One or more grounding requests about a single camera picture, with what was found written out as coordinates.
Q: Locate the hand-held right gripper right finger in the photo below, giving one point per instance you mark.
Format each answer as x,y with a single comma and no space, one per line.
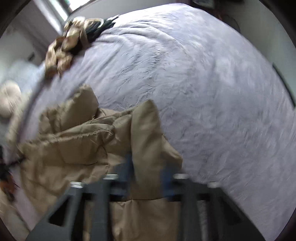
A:
167,184

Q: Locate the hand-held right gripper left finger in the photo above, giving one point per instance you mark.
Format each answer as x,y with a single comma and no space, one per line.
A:
128,178

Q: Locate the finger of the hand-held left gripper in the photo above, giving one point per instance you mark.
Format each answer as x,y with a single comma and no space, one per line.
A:
17,161

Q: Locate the khaki puffer jacket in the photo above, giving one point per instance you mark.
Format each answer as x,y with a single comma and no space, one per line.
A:
81,143

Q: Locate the beige clothes pile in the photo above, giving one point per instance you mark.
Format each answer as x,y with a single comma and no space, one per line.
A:
62,51

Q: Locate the orange patterned cloth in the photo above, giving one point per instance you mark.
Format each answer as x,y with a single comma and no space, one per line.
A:
5,185

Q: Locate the round white cushion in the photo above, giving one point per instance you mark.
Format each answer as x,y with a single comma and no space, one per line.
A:
8,99

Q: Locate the grey quilted headboard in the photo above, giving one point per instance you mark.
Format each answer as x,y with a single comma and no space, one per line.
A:
20,74

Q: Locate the bed with lavender blanket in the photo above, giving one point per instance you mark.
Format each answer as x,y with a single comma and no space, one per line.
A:
196,92

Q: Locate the wide grey striped curtain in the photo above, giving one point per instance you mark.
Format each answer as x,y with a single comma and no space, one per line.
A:
46,20

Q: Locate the black garment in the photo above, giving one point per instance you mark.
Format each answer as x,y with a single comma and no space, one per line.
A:
101,27

